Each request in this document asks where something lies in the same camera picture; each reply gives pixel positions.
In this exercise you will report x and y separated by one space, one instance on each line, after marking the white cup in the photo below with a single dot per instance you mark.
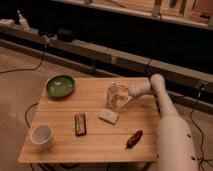
42 136

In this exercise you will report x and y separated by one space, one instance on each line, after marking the red brown packet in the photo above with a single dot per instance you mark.
134 139

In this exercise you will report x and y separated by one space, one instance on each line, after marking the beige sponge block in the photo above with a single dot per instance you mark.
109 116

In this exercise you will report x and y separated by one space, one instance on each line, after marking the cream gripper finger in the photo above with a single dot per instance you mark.
122 87
123 101

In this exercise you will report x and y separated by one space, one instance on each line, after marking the wooden table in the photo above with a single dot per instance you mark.
103 142

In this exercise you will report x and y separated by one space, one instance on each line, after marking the green bowl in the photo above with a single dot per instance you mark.
60 86

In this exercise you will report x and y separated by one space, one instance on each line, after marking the white labelled bottle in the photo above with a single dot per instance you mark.
112 96

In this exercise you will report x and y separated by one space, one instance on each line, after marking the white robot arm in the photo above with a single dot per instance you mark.
175 145

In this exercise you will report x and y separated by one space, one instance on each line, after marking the brown chocolate bar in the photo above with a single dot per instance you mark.
80 124

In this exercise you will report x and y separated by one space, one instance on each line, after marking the black box on ledge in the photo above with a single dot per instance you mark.
66 35

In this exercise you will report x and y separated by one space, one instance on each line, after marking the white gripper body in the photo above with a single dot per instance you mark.
138 89

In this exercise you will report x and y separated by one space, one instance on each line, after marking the white spray bottle background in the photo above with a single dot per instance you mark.
23 22

